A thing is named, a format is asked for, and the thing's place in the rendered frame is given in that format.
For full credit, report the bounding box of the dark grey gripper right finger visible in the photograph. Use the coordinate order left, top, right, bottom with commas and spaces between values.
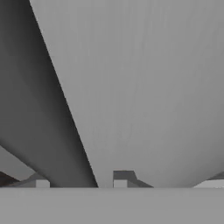
112, 170, 154, 188

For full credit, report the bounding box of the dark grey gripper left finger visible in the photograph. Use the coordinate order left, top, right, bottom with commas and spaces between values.
8, 171, 51, 188

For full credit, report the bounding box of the large grey rounded object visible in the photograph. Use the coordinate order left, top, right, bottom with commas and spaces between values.
0, 0, 224, 188

